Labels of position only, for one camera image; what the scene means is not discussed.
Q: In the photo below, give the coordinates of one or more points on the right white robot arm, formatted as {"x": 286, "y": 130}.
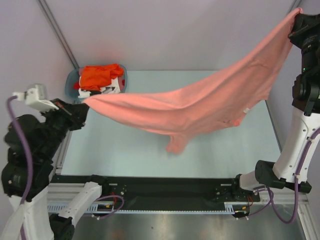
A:
{"x": 291, "y": 169}

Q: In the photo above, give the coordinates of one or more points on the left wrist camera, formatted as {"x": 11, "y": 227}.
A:
{"x": 36, "y": 97}

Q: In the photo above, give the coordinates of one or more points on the white t shirt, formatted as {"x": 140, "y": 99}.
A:
{"x": 113, "y": 88}

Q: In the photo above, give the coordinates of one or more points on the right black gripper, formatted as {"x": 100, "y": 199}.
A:
{"x": 303, "y": 23}

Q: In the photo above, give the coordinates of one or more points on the red garment in basket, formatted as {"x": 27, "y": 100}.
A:
{"x": 121, "y": 83}

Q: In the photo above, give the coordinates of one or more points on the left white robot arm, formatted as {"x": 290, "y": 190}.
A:
{"x": 31, "y": 147}

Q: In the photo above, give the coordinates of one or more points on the salmon pink t shirt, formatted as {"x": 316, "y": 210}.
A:
{"x": 221, "y": 100}

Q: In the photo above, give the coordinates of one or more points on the blue slotted cable duct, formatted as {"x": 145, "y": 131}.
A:
{"x": 95, "y": 208}

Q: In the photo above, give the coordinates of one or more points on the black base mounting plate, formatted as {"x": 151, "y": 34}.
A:
{"x": 167, "y": 194}

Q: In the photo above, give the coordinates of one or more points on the blue plastic laundry basket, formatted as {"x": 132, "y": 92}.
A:
{"x": 74, "y": 76}

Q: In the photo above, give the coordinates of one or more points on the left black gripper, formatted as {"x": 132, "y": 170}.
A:
{"x": 77, "y": 113}

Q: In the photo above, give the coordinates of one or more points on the orange t shirt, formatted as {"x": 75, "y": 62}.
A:
{"x": 95, "y": 77}

